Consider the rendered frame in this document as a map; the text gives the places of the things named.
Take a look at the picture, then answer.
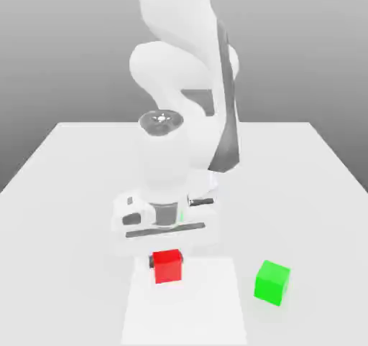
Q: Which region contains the small green cube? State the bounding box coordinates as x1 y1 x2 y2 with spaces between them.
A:
253 259 292 307

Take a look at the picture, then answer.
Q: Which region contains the small red cube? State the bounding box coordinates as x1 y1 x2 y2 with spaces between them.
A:
152 248 183 285

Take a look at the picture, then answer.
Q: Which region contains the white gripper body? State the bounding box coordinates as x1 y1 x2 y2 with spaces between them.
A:
111 217 221 257

